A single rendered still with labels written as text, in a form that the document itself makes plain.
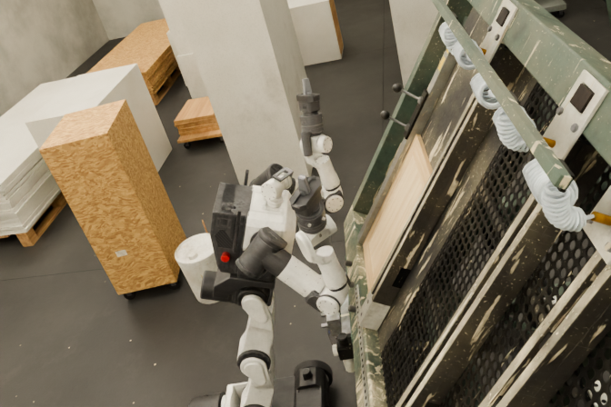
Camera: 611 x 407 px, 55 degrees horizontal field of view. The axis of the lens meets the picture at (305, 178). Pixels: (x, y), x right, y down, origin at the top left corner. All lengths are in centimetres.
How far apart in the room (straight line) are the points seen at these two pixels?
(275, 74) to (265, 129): 48
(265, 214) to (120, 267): 215
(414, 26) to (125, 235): 336
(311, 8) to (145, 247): 397
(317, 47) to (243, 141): 270
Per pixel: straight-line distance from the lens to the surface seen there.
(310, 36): 711
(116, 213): 381
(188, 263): 371
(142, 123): 568
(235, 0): 427
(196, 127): 592
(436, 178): 180
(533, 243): 131
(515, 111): 105
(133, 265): 404
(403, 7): 574
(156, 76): 758
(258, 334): 247
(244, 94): 452
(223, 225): 206
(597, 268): 109
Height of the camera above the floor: 245
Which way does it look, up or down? 30 degrees down
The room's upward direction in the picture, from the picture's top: 16 degrees counter-clockwise
